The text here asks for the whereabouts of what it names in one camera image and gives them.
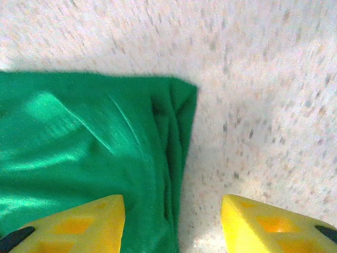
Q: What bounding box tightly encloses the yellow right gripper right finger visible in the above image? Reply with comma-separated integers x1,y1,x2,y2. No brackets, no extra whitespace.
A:
220,194,337,253

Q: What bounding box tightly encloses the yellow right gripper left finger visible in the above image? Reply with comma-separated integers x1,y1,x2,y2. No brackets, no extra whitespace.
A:
0,194,126,253

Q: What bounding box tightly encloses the green t-shirt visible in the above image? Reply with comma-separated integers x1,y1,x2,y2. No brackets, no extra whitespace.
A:
0,70,198,253

